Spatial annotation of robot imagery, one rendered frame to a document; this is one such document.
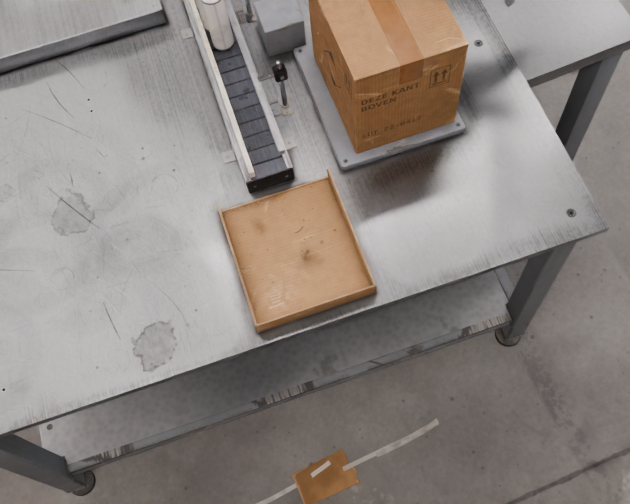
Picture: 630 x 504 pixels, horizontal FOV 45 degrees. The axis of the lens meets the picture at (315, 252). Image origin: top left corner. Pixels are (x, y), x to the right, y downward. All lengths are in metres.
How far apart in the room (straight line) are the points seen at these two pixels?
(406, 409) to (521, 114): 1.00
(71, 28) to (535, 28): 1.14
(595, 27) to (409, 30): 0.60
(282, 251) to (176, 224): 0.25
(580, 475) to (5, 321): 1.62
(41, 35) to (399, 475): 1.55
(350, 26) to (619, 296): 1.40
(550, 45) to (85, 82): 1.14
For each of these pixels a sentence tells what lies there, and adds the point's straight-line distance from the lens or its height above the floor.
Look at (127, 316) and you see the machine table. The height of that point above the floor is 0.83.
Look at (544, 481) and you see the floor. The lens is 2.40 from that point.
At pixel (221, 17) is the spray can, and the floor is 0.99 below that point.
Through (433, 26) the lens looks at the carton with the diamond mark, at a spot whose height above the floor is 1.12.
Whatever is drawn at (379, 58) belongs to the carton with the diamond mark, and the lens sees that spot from 1.55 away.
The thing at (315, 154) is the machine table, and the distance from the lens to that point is 1.76.
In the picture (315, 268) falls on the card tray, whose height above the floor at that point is 0.83.
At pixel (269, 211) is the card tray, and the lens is 1.70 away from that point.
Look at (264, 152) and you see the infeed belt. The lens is 1.72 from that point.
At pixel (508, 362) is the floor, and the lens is 2.46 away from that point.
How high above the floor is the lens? 2.33
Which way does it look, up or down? 65 degrees down
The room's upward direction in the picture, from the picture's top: 9 degrees counter-clockwise
